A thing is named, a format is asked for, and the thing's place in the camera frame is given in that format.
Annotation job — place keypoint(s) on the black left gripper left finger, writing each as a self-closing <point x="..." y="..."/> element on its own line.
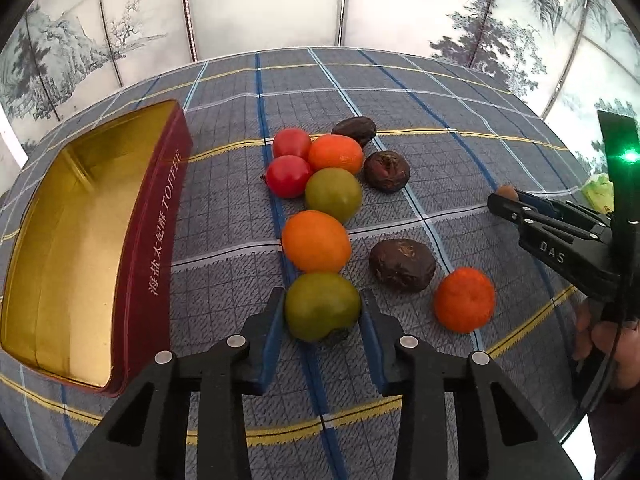
<point x="143" y="435"/>

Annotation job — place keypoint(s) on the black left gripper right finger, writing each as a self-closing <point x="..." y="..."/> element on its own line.
<point x="499" y="433"/>

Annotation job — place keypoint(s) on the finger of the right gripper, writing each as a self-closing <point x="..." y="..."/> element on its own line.
<point x="537" y="201"/>
<point x="511" y="210"/>

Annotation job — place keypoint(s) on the small brown longan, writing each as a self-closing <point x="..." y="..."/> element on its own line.
<point x="508" y="192"/>

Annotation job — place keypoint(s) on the orange mandarin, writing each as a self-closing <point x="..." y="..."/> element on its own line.
<point x="464" y="301"/>

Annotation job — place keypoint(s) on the dark brown fruit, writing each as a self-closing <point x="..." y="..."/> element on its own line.
<point x="386" y="171"/>
<point x="402" y="264"/>
<point x="361" y="129"/>

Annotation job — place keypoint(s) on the green fruit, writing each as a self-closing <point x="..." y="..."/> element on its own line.
<point x="334" y="191"/>
<point x="320" y="304"/>

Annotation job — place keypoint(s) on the orange fruit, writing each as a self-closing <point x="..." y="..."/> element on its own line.
<point x="335" y="151"/>
<point x="316" y="242"/>

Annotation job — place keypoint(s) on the red tomato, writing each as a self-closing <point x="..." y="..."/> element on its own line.
<point x="291" y="141"/>
<point x="287" y="176"/>

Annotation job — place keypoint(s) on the person's hand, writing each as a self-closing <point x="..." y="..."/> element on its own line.
<point x="601" y="336"/>

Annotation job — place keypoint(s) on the yellow-green object behind table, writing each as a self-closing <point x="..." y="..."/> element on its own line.
<point x="599" y="193"/>

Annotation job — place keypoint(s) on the dark brown fruit top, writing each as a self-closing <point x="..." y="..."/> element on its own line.
<point x="361" y="129"/>

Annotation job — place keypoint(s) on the landscape painted folding screen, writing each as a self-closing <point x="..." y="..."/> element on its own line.
<point x="566" y="59"/>

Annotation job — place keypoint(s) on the gold red toffee tin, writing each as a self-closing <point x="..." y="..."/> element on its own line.
<point x="86" y="296"/>

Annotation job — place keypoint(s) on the plaid grey tablecloth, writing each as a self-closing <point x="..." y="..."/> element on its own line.
<point x="322" y="418"/>

